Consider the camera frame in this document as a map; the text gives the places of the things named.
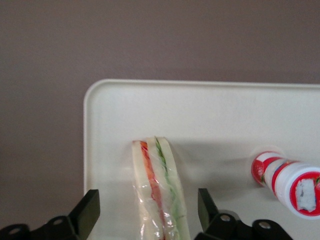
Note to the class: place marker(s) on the cream plastic tray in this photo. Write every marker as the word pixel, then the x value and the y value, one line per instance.
pixel 200 112

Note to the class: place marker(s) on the red white yogurt cup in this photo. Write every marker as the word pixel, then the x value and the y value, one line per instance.
pixel 282 177

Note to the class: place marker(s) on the triangle sandwich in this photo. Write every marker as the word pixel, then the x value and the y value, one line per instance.
pixel 160 187

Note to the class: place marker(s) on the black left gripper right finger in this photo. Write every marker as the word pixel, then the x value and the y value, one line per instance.
pixel 208 215

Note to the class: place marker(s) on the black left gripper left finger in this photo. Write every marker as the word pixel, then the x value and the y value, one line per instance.
pixel 85 215

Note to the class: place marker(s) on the brown table cover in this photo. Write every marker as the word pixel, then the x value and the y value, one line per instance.
pixel 150 37

